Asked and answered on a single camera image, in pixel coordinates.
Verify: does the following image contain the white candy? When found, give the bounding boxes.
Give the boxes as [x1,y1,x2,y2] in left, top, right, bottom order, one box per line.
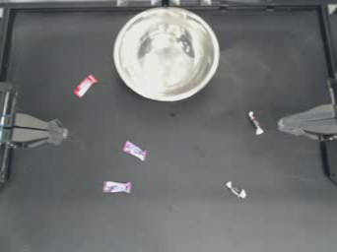
[224,180,247,200]
[247,110,264,136]

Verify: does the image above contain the red candy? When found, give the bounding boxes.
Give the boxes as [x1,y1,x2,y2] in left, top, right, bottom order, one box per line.
[72,74,100,99]

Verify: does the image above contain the pink candy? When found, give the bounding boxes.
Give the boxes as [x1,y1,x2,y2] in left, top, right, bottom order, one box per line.
[121,140,148,162]
[101,180,132,195]

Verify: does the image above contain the steel bowl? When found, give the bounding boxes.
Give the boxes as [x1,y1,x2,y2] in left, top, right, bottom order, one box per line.
[112,6,220,102]

